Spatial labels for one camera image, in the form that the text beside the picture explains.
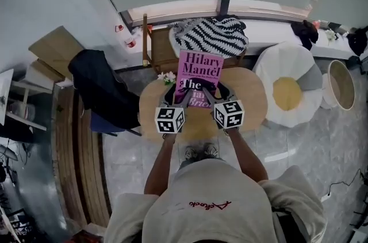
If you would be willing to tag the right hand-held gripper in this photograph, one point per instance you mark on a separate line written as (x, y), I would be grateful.
(230, 115)

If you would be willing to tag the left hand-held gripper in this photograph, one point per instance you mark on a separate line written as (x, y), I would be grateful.
(169, 119)

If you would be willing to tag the pink book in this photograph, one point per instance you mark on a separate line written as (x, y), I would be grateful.
(201, 63)

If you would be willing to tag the white flower-shaped floor cushion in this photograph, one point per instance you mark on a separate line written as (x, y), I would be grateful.
(287, 58)

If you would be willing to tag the person's left forearm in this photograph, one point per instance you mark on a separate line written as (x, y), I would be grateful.
(159, 167)

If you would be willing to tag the person's right forearm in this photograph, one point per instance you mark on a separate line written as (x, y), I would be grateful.
(250, 158)

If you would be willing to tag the wooden coffee table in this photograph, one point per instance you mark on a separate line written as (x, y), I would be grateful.
(247, 98)

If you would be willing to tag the small potted white flowers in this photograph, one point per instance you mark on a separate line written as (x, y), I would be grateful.
(168, 78)

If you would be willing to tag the person's right shoe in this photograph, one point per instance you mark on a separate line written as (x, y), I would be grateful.
(211, 150)

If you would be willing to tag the person's shoe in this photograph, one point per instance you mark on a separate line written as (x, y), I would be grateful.
(191, 152)
(211, 150)

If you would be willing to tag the person's left shoe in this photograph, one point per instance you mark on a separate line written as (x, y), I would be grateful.
(191, 152)

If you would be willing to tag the wooden shelf rack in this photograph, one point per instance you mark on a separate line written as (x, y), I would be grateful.
(159, 43)

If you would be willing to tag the black white striped knit blanket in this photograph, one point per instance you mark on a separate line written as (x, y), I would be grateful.
(212, 32)

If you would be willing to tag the clear bottle red label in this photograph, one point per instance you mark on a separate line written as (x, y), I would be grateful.
(130, 42)

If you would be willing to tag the blue chair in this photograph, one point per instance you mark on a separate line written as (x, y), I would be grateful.
(103, 124)

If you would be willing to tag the black jacket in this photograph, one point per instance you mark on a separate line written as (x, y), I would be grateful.
(97, 84)

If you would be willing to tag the white window ledge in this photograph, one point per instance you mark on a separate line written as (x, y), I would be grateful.
(270, 32)

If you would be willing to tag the crumpled black garment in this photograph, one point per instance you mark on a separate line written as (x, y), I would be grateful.
(304, 33)

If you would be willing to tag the stack of wooden planks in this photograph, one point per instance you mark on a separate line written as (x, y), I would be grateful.
(86, 164)

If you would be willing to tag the person's grey shirt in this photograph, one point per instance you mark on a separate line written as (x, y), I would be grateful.
(212, 213)

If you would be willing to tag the orange drink bottle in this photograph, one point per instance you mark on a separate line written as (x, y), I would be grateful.
(316, 24)

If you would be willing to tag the white flower bunch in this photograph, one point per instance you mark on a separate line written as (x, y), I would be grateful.
(330, 35)

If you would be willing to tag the large cardboard sheet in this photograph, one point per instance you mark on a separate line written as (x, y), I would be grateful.
(54, 46)

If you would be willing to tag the small cardboard box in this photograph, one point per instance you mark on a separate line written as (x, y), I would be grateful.
(43, 71)

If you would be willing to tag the white power strip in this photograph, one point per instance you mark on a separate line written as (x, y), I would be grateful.
(326, 197)

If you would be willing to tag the black backpack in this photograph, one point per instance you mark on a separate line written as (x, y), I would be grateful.
(358, 42)

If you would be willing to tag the white desk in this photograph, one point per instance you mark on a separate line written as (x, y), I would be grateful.
(5, 86)

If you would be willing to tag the black picture frame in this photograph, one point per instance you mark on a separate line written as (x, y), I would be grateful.
(334, 26)

